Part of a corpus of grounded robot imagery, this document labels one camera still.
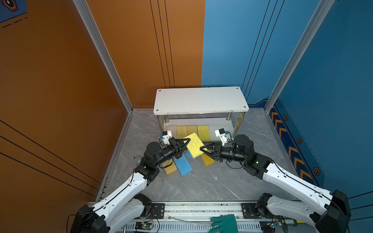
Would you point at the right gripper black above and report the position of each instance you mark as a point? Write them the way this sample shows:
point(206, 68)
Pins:
point(215, 147)

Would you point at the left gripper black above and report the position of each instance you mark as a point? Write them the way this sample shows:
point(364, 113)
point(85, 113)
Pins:
point(177, 150)

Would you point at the yellow-green sponge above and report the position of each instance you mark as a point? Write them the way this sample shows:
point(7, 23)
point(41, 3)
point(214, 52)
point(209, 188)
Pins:
point(194, 145)
point(203, 133)

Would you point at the yellow foam sponge front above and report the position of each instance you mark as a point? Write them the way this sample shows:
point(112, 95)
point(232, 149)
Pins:
point(182, 131)

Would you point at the yellow foam sponge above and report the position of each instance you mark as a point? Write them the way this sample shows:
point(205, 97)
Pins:
point(192, 129)
point(169, 167)
point(182, 131)

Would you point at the pale pink foam sponge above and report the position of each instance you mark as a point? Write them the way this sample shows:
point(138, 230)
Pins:
point(173, 129)

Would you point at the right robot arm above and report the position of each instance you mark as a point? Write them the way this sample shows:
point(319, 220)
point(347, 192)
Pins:
point(327, 211)

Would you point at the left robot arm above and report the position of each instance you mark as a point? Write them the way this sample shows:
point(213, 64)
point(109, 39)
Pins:
point(127, 202)

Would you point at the white two-tier shelf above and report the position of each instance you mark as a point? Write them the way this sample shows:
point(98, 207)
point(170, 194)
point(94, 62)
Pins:
point(215, 107)

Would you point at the blue sponge upper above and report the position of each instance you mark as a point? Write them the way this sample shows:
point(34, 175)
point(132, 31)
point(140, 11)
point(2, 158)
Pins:
point(188, 154)

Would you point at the blue sponge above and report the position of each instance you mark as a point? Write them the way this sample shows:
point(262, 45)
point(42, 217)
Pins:
point(183, 165)
point(188, 154)

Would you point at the thick yellow sponge centre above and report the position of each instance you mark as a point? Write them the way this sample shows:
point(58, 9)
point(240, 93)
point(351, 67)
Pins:
point(207, 160)

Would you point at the blue sponge lower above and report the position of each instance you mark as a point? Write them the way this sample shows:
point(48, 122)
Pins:
point(183, 165)

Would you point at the green rubber glove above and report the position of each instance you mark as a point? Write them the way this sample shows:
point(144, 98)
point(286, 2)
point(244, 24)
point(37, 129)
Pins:
point(224, 224)

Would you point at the small circuit board left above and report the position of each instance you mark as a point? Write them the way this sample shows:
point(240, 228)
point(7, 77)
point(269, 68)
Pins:
point(143, 226)

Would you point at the small circuit board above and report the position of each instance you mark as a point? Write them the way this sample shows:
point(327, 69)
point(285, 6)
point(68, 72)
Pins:
point(143, 226)
point(269, 227)

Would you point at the small circuit board right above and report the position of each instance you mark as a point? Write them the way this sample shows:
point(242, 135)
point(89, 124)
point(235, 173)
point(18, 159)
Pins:
point(269, 227)

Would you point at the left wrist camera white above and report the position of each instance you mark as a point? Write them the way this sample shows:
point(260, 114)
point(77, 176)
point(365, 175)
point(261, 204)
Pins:
point(164, 139)

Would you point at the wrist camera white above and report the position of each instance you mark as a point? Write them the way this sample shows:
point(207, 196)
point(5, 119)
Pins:
point(222, 135)
point(164, 139)

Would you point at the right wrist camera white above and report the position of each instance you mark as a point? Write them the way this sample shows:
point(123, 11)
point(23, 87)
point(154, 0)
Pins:
point(222, 135)

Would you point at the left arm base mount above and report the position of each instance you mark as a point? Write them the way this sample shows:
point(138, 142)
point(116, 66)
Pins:
point(158, 209)

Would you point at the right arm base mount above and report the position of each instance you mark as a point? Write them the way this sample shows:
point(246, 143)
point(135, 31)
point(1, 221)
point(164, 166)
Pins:
point(249, 211)

